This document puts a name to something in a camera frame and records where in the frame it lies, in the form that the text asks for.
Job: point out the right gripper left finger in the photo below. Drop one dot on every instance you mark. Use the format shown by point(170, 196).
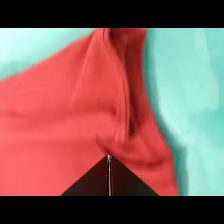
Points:
point(93, 182)

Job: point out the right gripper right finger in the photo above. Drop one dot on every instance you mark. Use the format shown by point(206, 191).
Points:
point(128, 183)

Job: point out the red T-shirt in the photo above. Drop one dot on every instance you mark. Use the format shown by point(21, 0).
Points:
point(66, 126)

